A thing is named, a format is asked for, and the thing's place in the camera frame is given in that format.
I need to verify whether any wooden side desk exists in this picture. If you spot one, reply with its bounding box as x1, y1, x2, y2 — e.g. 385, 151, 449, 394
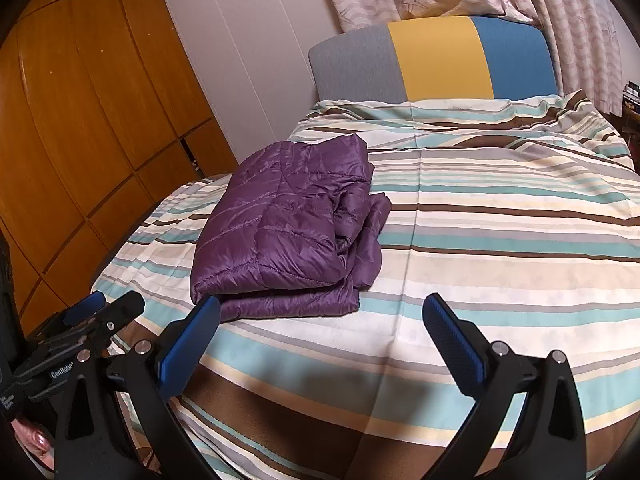
620, 110, 640, 161

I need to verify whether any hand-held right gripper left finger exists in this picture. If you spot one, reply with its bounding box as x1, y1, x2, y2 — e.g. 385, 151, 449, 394
54, 294, 222, 480

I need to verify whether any wooden wardrobe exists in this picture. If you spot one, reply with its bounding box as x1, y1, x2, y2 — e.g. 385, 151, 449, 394
0, 0, 238, 341

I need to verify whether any grey yellow blue headboard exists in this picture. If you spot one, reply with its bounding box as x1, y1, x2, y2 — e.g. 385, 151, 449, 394
308, 16, 560, 103

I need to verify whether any person's left hand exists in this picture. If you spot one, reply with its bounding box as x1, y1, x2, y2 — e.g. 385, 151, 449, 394
11, 420, 57, 471

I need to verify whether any starfish print curtain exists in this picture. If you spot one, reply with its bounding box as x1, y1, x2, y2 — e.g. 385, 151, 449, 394
510, 0, 626, 116

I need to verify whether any striped bed sheet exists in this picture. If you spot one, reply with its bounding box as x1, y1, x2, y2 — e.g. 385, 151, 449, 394
90, 89, 640, 480

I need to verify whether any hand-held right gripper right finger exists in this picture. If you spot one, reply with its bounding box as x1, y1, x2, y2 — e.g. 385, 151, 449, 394
422, 294, 587, 480

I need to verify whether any purple quilted down jacket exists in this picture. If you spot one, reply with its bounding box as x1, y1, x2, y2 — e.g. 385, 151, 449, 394
190, 135, 393, 323

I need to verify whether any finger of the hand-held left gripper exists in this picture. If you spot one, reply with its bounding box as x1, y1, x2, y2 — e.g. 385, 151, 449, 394
44, 291, 107, 341
75, 291, 145, 356

